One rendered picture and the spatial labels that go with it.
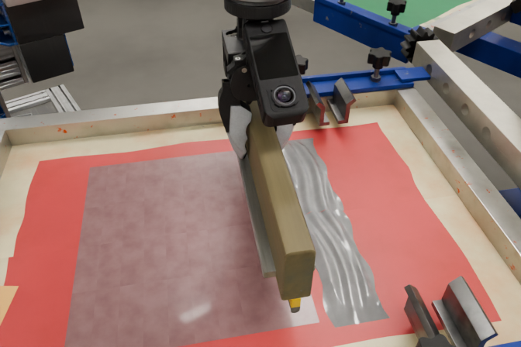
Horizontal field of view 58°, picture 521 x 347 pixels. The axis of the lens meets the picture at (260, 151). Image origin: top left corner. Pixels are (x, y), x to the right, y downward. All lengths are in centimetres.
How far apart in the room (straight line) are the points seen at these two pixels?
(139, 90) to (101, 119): 196
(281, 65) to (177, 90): 232
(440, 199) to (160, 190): 44
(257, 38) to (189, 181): 34
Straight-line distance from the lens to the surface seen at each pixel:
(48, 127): 90
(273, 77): 47
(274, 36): 50
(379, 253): 68
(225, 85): 53
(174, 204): 73
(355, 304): 62
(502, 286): 70
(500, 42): 136
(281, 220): 45
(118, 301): 64
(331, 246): 67
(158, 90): 281
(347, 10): 121
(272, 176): 50
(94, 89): 292
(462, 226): 75
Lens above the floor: 148
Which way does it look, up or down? 40 degrees down
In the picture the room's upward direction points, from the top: straight up
